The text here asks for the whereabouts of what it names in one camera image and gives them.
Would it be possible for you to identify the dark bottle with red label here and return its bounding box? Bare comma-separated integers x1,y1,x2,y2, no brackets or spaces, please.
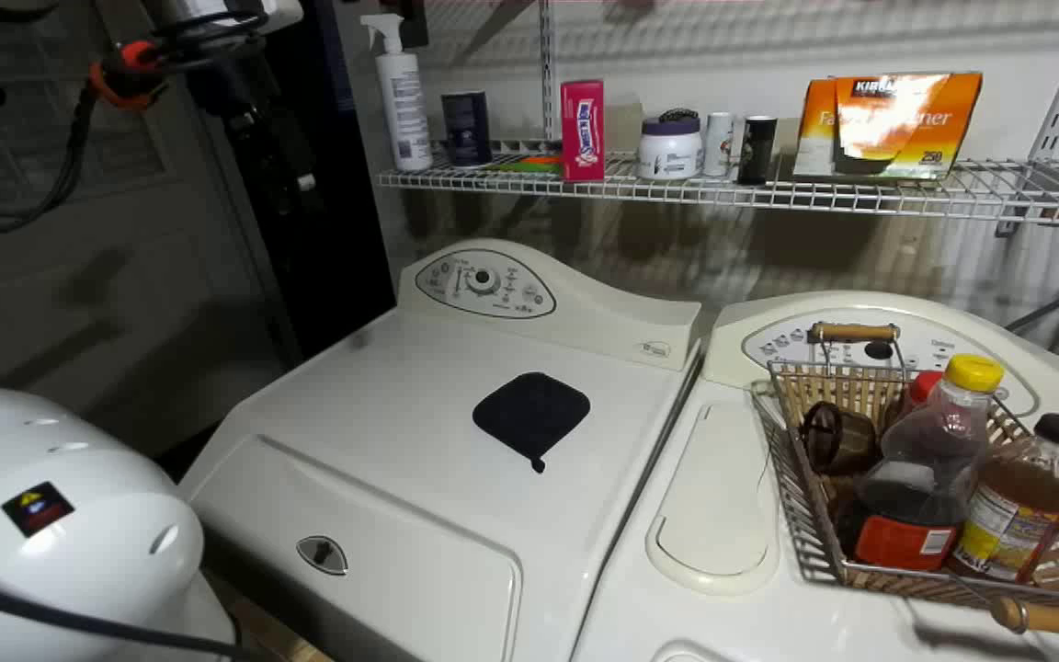
839,369,972,574

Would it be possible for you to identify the black terry cloth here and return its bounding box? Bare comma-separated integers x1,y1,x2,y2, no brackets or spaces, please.
471,369,594,477

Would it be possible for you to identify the thin black cable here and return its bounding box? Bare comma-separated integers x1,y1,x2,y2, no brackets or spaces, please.
0,566,246,662

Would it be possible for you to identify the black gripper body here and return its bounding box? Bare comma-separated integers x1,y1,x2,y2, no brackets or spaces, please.
180,30,303,141

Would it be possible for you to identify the white wire shelf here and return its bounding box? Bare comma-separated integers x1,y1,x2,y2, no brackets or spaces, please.
376,141,1059,237

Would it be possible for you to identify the orange cardboard box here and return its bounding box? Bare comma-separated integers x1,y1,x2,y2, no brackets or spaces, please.
790,65,990,183

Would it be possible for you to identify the white spray bottle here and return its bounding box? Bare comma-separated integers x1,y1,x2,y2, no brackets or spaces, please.
358,12,437,177

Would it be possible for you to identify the pink box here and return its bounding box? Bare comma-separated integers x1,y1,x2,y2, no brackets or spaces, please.
556,78,610,189

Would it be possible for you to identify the black cable with orange ring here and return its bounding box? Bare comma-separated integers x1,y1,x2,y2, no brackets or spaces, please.
0,12,276,241

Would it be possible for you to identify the white washing machine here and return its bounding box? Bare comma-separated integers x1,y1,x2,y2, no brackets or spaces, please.
175,237,706,662

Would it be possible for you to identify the dark blue container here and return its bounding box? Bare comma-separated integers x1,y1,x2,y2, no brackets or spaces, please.
437,88,495,171

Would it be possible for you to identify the dark brown round object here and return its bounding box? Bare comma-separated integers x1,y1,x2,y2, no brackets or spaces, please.
793,398,885,481

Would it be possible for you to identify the amber bottle with black cap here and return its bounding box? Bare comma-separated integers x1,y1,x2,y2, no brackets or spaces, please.
950,414,1059,586

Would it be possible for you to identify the black cylindrical container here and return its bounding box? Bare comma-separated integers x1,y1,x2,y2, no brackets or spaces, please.
736,112,783,189

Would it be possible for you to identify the wire basket with wooden handles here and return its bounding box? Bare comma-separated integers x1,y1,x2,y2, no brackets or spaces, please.
748,318,1059,648

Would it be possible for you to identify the white cylindrical container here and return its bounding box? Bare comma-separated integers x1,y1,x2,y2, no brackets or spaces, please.
698,106,741,183

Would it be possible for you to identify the clear bottle with yellow cap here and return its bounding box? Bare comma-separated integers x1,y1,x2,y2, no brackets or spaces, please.
880,350,1006,496

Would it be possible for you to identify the white jar with dark lid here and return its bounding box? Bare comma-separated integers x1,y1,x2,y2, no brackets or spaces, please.
635,106,706,189

